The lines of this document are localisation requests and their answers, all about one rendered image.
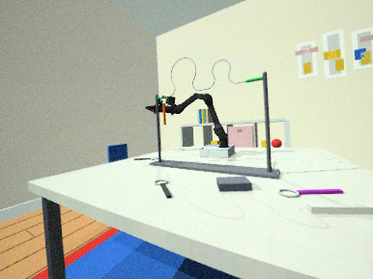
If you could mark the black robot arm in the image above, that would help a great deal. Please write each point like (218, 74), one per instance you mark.
(208, 99)

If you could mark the purple handle with round loop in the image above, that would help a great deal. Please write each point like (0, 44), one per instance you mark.
(314, 191)

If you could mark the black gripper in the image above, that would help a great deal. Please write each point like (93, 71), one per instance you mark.
(153, 109)

